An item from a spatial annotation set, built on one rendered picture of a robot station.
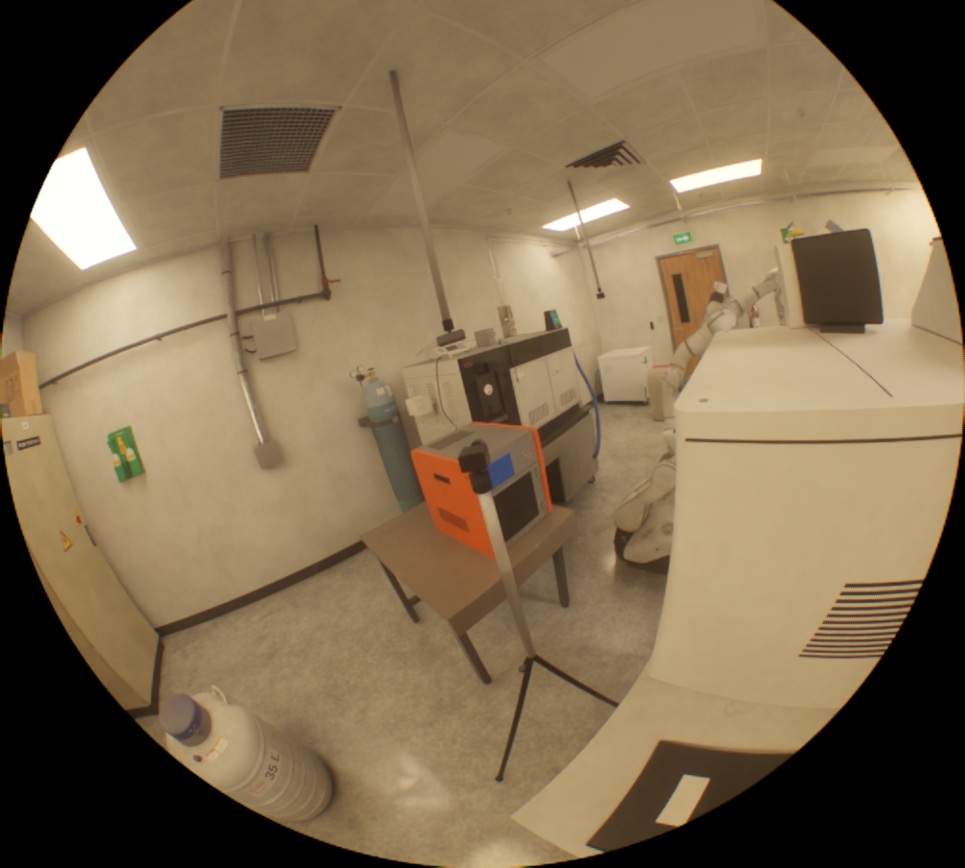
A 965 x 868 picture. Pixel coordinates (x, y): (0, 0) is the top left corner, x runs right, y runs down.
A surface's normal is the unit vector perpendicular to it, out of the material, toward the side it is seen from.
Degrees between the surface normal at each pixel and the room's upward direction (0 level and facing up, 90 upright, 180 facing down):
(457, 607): 0
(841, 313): 90
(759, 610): 90
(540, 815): 0
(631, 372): 90
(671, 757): 0
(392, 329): 90
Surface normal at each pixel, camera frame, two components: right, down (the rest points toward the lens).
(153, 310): 0.66, -0.03
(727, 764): -0.23, -0.96
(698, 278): -0.72, 0.28
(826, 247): -0.92, 0.27
